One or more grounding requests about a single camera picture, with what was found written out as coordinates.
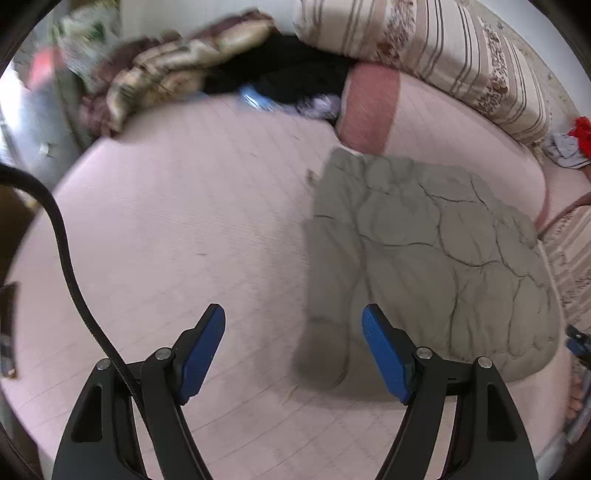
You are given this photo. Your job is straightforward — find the pink pillow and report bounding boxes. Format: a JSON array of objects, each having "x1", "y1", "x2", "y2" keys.
[{"x1": 335, "y1": 62, "x2": 402, "y2": 155}]

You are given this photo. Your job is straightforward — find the olive padded jacket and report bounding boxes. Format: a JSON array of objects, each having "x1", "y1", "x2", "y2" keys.
[{"x1": 292, "y1": 147, "x2": 566, "y2": 400}]

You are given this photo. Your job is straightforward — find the red cloth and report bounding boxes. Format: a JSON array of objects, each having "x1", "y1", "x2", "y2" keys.
[{"x1": 567, "y1": 116, "x2": 591, "y2": 157}]

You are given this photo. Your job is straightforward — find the green patterned cloth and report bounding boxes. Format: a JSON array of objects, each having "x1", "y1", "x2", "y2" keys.
[{"x1": 55, "y1": 4, "x2": 123, "y2": 84}]

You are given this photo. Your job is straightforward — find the grey cloth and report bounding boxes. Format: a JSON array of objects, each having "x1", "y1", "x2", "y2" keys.
[{"x1": 542, "y1": 131, "x2": 591, "y2": 169}]

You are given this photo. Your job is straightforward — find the brown floral blanket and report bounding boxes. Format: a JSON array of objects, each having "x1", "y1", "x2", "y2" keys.
[{"x1": 76, "y1": 10, "x2": 278, "y2": 137}]

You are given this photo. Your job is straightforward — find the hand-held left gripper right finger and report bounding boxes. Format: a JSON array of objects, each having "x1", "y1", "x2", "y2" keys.
[{"x1": 361, "y1": 303, "x2": 539, "y2": 480}]

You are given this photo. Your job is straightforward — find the pink bed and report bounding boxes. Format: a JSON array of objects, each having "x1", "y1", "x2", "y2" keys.
[{"x1": 0, "y1": 69, "x2": 575, "y2": 480}]

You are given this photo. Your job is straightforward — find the blue packet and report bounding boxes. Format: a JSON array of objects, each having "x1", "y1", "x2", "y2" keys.
[{"x1": 240, "y1": 85, "x2": 278, "y2": 112}]

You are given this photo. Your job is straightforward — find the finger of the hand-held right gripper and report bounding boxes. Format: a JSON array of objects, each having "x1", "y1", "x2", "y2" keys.
[{"x1": 566, "y1": 324, "x2": 591, "y2": 367}]

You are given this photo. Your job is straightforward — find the black cable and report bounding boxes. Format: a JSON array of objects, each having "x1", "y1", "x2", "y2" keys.
[{"x1": 0, "y1": 165, "x2": 145, "y2": 407}]

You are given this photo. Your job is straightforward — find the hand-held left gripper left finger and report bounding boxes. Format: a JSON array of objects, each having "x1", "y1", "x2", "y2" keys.
[{"x1": 52, "y1": 303, "x2": 227, "y2": 480}]

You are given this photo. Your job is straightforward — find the striped floral pillow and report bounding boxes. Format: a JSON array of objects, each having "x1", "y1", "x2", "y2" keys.
[{"x1": 293, "y1": 0, "x2": 555, "y2": 147}]

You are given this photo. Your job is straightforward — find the black cloth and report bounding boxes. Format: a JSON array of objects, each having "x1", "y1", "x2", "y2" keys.
[{"x1": 203, "y1": 33, "x2": 356, "y2": 108}]

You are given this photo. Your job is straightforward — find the striped floral sheet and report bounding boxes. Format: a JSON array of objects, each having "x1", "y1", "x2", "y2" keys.
[{"x1": 538, "y1": 193, "x2": 591, "y2": 333}]

